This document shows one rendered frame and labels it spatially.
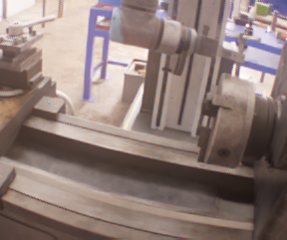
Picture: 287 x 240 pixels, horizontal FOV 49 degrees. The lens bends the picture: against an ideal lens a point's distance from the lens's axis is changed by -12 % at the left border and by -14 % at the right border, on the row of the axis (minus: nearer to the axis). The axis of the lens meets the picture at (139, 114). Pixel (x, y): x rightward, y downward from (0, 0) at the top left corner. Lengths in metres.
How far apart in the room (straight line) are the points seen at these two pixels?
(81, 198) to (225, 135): 0.45
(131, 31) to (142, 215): 0.50
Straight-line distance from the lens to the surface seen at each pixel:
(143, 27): 0.81
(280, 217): 0.86
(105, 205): 0.99
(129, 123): 2.26
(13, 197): 1.02
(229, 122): 0.83
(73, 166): 1.28
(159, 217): 0.98
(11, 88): 1.32
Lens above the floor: 1.56
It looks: 32 degrees down
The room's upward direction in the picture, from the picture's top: 7 degrees clockwise
